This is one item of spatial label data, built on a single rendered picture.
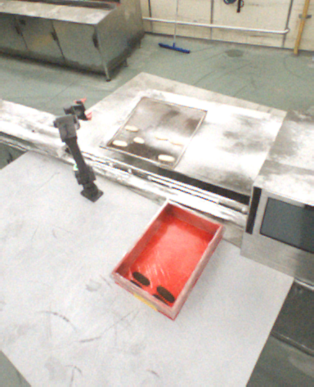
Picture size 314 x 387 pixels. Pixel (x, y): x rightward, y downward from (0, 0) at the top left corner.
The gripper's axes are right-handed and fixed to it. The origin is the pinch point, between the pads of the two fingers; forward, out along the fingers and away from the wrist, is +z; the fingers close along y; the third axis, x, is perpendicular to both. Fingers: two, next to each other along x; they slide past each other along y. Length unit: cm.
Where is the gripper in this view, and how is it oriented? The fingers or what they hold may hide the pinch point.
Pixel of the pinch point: (87, 105)
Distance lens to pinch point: 207.5
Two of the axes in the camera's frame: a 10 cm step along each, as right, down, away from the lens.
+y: 2.9, 7.6, 5.8
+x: 8.6, 0.6, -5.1
